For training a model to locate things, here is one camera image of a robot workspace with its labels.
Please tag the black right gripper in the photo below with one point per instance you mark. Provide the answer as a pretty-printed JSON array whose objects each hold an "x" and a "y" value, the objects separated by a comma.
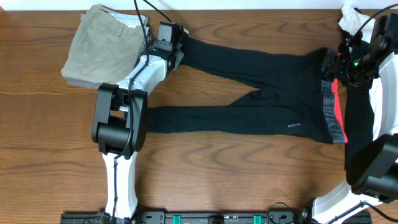
[{"x": 342, "y": 60}]

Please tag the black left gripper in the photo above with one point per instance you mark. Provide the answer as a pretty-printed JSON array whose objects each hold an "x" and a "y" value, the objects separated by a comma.
[{"x": 178, "y": 58}]

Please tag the black leggings with red waistband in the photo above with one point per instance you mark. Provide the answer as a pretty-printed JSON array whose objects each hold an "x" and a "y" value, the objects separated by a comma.
[{"x": 290, "y": 95}]

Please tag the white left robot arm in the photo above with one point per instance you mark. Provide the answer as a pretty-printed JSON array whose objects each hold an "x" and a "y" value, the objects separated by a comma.
[{"x": 119, "y": 126}]

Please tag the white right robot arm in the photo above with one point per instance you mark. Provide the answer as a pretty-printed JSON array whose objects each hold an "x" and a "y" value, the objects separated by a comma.
[{"x": 371, "y": 153}]

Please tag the black garment under right arm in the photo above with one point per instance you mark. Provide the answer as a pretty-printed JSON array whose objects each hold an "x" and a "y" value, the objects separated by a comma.
[{"x": 359, "y": 120}]

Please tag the white crumpled cloth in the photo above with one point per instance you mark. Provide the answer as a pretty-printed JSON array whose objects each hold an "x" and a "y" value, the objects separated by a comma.
[{"x": 352, "y": 20}]

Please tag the folded khaki trousers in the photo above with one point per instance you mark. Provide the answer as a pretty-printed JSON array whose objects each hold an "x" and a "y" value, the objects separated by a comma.
[{"x": 103, "y": 49}]

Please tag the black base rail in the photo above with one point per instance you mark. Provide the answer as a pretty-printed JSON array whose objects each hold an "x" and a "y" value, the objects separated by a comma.
[{"x": 201, "y": 218}]

